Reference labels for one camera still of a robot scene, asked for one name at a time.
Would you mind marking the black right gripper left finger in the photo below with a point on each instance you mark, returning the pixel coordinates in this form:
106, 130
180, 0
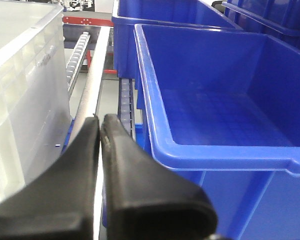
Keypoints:
59, 204

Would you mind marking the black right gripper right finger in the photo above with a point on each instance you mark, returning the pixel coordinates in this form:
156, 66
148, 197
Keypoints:
145, 200

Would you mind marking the white plastic tote bin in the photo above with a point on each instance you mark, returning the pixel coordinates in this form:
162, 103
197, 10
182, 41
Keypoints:
34, 100

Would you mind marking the blue plastic bin front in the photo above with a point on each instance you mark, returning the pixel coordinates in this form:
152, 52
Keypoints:
222, 109

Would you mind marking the blue plastic bin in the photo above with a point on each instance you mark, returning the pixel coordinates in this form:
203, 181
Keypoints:
173, 13
222, 109
278, 18

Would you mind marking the blue plastic bin behind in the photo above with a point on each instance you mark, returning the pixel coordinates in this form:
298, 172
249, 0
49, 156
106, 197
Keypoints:
173, 13

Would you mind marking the blue plastic bin far right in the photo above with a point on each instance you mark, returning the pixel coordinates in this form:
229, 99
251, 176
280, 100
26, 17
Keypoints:
278, 18

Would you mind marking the grey metal divider rail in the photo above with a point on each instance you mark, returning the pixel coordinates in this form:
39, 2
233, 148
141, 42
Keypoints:
89, 103

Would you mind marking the white roller track rail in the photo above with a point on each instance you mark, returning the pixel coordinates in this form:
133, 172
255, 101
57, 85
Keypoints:
76, 60

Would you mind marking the red shelf frame beam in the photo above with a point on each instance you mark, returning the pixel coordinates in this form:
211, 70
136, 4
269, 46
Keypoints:
76, 20

